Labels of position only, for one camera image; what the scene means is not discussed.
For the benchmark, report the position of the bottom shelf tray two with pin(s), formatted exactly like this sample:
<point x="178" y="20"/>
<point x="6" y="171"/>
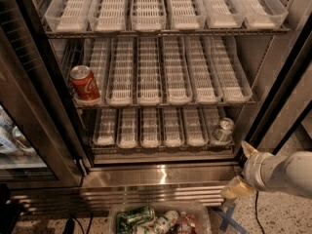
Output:
<point x="127" y="129"/>

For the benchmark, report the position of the left glass fridge door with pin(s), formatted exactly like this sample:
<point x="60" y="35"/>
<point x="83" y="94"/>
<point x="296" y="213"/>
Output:
<point x="34" y="94"/>

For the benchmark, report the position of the shelf tray one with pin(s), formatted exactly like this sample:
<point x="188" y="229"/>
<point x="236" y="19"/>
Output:
<point x="96" y="57"/>
<point x="68" y="15"/>
<point x="104" y="134"/>

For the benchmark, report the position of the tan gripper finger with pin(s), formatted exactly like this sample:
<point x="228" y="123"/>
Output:
<point x="248" y="149"/>
<point x="237" y="187"/>

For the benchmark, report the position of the middle shelf tray four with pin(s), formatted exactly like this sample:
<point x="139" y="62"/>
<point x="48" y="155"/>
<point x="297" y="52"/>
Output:
<point x="176" y="74"/>

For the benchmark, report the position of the middle shelf tray one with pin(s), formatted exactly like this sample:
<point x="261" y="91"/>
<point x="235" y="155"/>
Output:
<point x="96" y="57"/>

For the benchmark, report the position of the shelf tray four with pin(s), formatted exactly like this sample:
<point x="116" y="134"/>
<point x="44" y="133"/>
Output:
<point x="186" y="14"/>
<point x="176" y="74"/>
<point x="173" y="136"/>

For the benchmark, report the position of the clear plastic bin on floor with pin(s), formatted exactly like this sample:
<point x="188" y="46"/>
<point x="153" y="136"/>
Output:
<point x="196" y="209"/>

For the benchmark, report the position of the right fridge door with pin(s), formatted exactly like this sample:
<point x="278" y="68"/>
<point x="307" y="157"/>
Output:
<point x="288" y="100"/>

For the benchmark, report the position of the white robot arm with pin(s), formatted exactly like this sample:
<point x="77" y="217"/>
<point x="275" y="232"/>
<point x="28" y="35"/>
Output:
<point x="265" y="172"/>

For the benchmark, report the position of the white green can in bin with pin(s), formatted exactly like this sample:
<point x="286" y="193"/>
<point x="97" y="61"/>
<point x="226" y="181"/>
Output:
<point x="165" y="222"/>

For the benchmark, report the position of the brown bottle in bin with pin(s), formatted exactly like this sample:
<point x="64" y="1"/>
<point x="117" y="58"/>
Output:
<point x="185" y="224"/>

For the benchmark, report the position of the bottom shelf tray four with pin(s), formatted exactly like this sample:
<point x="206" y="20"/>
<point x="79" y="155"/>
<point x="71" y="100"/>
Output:
<point x="173" y="136"/>

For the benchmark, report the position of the shelf tray five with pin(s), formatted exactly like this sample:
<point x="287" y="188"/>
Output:
<point x="224" y="13"/>
<point x="204" y="82"/>
<point x="193" y="123"/>

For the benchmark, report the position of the shelf tray three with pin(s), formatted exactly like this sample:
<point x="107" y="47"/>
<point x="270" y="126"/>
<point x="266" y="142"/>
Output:
<point x="150" y="135"/>
<point x="148" y="15"/>
<point x="148" y="86"/>

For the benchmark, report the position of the blue tape cross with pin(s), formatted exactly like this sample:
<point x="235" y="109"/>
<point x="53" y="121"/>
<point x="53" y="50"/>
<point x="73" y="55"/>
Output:
<point x="227" y="219"/>

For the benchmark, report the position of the stainless steel fridge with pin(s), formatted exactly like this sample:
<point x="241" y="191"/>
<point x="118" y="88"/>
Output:
<point x="114" y="175"/>

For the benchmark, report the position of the bottom shelf tray one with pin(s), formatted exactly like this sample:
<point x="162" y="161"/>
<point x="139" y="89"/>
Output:
<point x="104" y="134"/>

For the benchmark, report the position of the top shelf tray five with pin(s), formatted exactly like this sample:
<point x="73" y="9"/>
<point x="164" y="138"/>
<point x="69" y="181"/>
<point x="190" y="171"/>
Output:
<point x="224" y="13"/>

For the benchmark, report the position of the middle shelf tray two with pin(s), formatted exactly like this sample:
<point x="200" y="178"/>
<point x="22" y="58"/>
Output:
<point x="119" y="91"/>

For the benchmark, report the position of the silver green 7up can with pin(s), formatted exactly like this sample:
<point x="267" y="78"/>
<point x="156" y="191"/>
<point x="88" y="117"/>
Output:
<point x="223" y="130"/>

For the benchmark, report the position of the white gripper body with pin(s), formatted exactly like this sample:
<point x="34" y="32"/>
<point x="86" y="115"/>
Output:
<point x="254" y="170"/>

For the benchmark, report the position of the top shelf tray one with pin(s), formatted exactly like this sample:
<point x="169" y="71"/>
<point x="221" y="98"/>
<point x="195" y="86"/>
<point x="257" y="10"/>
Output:
<point x="68" y="15"/>

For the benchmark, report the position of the shelf tray two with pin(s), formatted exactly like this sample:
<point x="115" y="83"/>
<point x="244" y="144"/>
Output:
<point x="119" y="91"/>
<point x="127" y="129"/>
<point x="108" y="15"/>

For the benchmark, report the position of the bottom shelf tray five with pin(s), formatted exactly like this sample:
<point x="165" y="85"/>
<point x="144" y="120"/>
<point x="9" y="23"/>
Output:
<point x="193" y="123"/>

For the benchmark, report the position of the red cola can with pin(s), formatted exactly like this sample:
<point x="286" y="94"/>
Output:
<point x="84" y="82"/>

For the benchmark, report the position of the bottom shelf tray six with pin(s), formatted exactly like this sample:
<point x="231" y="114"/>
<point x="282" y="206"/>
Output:
<point x="212" y="116"/>

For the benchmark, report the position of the top shelf tray four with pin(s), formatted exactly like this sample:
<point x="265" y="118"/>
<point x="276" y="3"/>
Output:
<point x="186" y="14"/>

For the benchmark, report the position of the middle shelf tray three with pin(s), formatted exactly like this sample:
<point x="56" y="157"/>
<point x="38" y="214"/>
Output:
<point x="148" y="86"/>

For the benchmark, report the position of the top shelf tray two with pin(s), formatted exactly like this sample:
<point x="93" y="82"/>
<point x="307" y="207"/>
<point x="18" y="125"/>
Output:
<point x="108" y="15"/>

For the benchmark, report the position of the bottom shelf tray three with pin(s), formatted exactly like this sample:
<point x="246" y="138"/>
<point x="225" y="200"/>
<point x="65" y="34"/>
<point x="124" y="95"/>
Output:
<point x="150" y="135"/>

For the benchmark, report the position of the top shelf tray three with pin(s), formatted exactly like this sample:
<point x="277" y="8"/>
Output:
<point x="148" y="15"/>

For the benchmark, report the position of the middle shelf tray five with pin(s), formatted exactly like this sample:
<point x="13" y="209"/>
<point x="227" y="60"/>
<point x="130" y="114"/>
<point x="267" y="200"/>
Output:
<point x="204" y="82"/>

